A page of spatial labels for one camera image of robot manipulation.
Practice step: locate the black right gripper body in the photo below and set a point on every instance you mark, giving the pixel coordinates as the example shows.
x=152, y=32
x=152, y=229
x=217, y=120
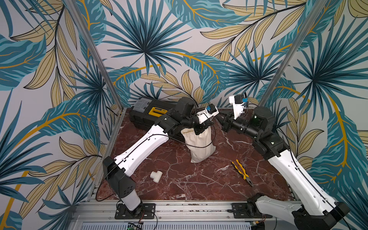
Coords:
x=228, y=120

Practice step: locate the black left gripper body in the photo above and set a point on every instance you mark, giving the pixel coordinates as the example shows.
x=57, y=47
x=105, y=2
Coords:
x=199, y=127

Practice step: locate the cream cloth drawstring soil bag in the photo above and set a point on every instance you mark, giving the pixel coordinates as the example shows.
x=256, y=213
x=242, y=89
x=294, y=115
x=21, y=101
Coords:
x=201, y=146

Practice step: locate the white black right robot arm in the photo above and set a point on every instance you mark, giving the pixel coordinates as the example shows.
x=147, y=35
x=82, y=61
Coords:
x=317, y=210

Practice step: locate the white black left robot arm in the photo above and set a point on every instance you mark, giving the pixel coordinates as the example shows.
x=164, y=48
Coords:
x=118, y=171

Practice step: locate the yellow black pliers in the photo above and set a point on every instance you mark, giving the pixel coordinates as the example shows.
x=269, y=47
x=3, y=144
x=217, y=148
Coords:
x=241, y=170

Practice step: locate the white PVC tee fitting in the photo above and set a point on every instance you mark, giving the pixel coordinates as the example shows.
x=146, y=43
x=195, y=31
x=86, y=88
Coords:
x=156, y=176

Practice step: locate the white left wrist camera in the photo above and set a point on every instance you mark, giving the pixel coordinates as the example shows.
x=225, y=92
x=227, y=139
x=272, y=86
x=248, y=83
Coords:
x=207, y=114

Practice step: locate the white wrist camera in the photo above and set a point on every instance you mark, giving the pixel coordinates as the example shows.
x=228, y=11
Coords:
x=207, y=114
x=238, y=102

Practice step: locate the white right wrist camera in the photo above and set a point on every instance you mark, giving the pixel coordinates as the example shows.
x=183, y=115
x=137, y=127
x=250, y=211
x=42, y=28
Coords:
x=238, y=102

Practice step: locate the black toolbox yellow handle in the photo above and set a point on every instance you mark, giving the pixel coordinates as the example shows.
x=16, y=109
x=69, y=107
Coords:
x=146, y=112

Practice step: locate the left aluminium corner post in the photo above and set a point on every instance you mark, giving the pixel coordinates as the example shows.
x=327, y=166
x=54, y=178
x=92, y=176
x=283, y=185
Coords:
x=85, y=33

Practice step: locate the aluminium corner post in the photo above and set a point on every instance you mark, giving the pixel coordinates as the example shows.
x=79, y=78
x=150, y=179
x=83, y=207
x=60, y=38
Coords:
x=310, y=19
x=85, y=33

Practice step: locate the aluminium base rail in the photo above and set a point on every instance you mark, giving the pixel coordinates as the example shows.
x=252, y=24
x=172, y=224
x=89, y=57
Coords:
x=172, y=215

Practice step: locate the right aluminium corner post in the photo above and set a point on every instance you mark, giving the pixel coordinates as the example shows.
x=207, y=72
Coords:
x=310, y=19

